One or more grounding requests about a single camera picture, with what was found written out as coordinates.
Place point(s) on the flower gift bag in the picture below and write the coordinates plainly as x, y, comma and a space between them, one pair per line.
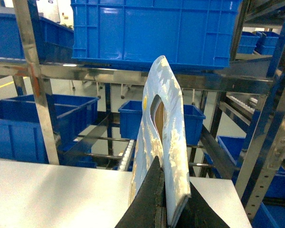
162, 134

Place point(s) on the large blue crate top shelf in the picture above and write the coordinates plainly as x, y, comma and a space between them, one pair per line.
133, 33

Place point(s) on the blue crate left shelf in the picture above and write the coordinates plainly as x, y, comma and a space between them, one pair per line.
20, 131

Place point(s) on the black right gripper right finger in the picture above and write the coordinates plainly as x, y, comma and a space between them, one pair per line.
197, 213

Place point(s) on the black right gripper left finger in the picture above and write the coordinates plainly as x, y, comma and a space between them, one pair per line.
147, 210

